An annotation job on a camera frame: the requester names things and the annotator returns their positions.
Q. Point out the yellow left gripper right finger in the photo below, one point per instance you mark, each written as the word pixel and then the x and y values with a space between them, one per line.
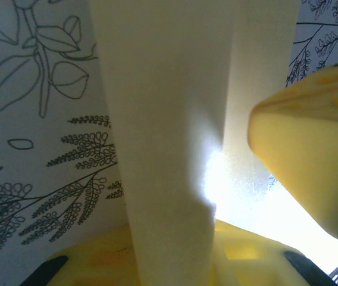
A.
pixel 306 149

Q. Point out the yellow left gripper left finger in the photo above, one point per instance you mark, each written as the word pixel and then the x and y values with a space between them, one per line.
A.
pixel 246 265

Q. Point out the yellow cloth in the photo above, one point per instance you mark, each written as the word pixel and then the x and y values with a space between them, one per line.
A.
pixel 169 119

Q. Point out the floral tablecloth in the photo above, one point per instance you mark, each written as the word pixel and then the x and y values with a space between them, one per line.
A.
pixel 38 149

